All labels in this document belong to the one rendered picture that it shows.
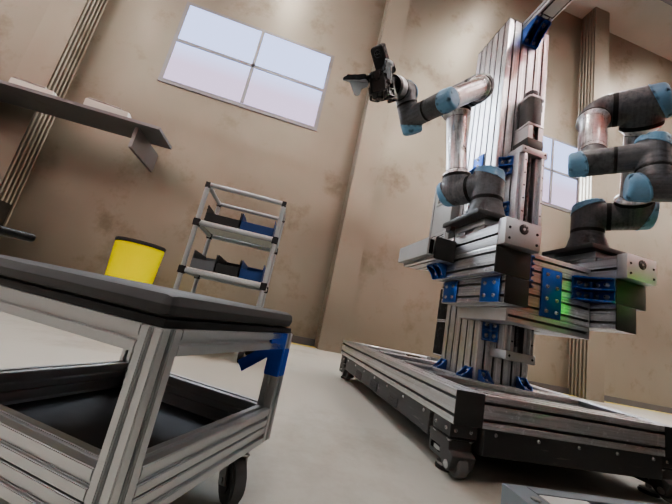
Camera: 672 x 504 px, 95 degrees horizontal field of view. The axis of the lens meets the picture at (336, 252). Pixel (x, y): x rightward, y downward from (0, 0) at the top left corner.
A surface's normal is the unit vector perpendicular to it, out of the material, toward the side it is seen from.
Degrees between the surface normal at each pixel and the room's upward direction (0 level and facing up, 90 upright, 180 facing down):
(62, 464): 90
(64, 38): 90
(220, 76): 90
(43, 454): 90
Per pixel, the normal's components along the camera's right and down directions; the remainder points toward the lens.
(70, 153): 0.22, -0.16
